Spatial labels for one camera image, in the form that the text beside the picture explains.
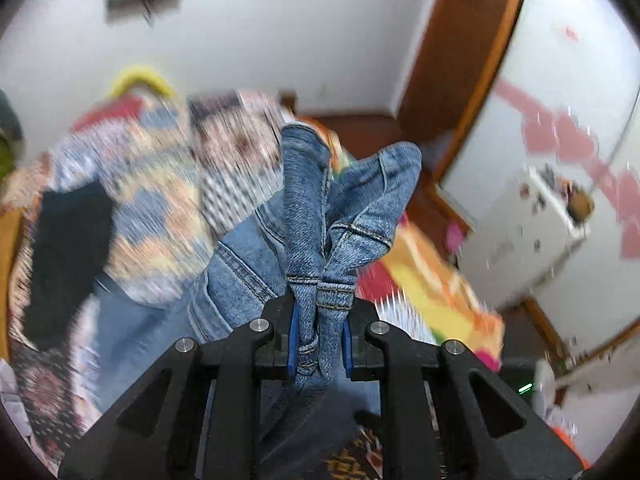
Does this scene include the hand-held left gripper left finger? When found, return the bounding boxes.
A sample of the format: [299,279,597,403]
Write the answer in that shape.
[57,294,301,480]

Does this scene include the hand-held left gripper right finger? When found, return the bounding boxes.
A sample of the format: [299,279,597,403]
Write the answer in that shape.
[340,305,586,480]

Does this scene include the blue denim pants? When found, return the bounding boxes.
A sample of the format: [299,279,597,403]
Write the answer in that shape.
[92,124,423,480]

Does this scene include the orange yellow blanket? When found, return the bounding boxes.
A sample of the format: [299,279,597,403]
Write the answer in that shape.
[327,125,506,372]

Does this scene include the white bedside cabinet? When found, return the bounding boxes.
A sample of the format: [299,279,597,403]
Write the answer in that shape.
[457,165,595,307]

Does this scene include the patchwork printed blanket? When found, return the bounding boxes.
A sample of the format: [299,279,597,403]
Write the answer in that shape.
[0,91,386,480]

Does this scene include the black folded garment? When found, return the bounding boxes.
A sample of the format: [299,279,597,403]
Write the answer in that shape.
[22,182,116,353]

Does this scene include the wooden lap desk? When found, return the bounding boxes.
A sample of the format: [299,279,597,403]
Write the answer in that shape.
[0,205,27,362]

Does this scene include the yellow curved bed bar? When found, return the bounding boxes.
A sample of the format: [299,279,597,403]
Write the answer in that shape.
[109,64,178,102]

